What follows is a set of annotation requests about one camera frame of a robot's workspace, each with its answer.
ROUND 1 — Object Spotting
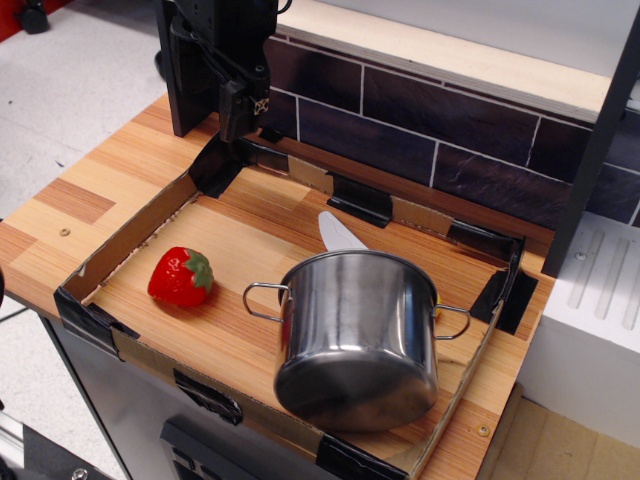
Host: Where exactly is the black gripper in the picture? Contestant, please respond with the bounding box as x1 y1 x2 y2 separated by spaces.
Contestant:
219 49 271 143

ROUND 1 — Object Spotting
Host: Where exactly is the stainless steel pot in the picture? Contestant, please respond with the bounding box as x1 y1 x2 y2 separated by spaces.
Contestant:
273 249 440 432

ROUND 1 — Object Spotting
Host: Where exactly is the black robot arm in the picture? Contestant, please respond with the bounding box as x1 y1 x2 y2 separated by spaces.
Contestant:
168 1 292 143

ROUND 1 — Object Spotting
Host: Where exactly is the cardboard fence with black tape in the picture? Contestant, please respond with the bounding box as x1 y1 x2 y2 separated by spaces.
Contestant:
53 138 548 479

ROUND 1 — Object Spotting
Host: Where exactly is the red plastic strawberry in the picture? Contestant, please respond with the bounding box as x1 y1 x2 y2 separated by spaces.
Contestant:
147 246 214 307

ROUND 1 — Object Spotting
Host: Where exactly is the black chair caster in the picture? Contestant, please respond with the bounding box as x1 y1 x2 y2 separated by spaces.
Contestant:
15 0 49 35

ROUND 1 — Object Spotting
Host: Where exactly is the yellow toy piece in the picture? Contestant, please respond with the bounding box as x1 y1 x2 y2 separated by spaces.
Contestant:
434 295 442 319

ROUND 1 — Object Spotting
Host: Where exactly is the black toy oven panel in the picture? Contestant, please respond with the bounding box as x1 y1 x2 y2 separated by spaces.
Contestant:
159 418 261 480

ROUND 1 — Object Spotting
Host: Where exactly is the white sink drainboard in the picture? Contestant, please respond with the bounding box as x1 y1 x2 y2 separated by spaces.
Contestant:
518 213 639 446

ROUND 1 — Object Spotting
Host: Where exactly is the dark shelf frame with backsplash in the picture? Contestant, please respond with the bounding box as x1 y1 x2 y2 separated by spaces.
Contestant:
154 0 640 279

